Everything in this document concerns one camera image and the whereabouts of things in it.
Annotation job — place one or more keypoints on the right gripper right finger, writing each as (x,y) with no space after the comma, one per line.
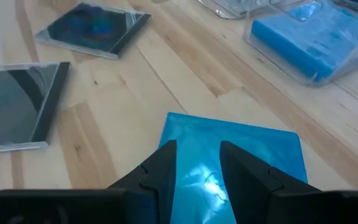
(275,205)

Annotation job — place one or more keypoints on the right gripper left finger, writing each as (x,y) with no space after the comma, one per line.
(135,205)

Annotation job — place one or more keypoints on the black jewel case clear lid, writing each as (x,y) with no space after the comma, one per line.
(92,31)
(11,109)

